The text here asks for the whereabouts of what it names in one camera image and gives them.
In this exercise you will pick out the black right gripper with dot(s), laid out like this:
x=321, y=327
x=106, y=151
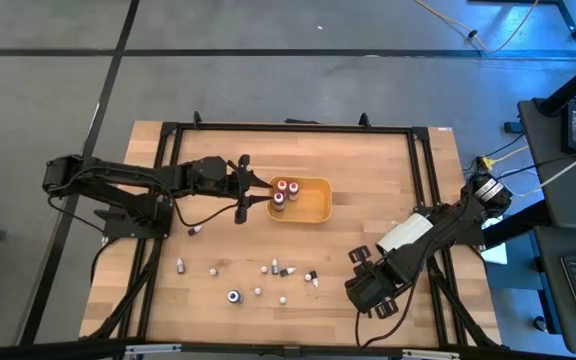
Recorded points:
x=373, y=287

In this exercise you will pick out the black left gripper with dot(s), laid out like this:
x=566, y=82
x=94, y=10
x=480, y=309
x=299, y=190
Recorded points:
x=233, y=180

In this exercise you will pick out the large purple food coloring bottle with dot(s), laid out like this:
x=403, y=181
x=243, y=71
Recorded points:
x=278, y=200

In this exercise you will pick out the yellow plastic bin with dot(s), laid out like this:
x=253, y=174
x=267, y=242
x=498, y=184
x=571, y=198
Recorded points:
x=313, y=205

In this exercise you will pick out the large blue food coloring bottle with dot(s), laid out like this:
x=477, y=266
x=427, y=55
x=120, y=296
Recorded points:
x=234, y=296

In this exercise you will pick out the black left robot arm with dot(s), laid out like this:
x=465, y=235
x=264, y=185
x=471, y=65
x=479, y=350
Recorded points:
x=118, y=172

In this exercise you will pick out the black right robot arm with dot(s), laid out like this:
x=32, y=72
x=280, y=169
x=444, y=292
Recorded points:
x=448, y=225

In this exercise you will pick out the white cylinder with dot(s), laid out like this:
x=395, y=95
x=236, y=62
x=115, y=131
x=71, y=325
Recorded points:
x=403, y=232

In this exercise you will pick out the yellow plug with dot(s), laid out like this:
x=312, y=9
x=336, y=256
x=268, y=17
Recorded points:
x=487, y=162

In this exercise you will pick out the black caster wheel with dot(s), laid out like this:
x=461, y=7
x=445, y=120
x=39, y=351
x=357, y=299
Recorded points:
x=540, y=324

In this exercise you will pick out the small blue box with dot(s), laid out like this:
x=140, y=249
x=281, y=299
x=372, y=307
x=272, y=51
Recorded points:
x=513, y=126

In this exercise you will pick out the black desk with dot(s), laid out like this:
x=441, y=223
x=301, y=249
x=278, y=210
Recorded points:
x=568, y=200

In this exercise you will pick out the black rig crossbar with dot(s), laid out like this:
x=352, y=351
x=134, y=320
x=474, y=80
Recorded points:
x=43, y=350

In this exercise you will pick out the black aluminium table frame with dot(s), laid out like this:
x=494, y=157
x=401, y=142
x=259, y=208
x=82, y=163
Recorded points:
x=293, y=127

